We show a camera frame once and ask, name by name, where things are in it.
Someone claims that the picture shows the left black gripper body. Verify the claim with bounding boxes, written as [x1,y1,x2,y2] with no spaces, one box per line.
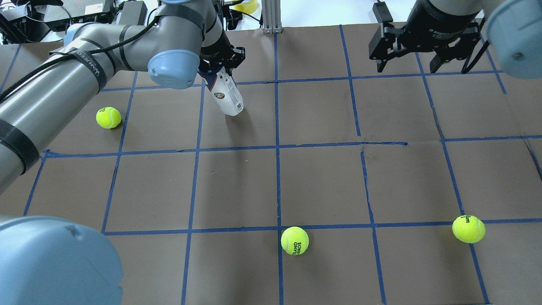
[199,31,234,68]

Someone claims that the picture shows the white blue tennis ball can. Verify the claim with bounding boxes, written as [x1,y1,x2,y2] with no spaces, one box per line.
[198,67,244,116]

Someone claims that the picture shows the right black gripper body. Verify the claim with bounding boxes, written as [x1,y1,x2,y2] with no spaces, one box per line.
[395,0,481,53]

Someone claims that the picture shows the tennis ball between bases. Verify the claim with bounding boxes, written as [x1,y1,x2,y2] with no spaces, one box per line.
[452,215,486,244]

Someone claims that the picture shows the aluminium frame post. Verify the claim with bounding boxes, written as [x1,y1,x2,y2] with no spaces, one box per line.
[261,0,283,33]

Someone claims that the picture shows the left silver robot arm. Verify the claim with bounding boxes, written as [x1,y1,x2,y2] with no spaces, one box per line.
[0,0,246,191]

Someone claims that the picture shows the tennis ball near base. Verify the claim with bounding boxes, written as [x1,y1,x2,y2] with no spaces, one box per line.
[281,226,310,255]

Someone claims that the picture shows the tennis ball near table edge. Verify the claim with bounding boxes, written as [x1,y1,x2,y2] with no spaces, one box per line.
[95,107,122,129]

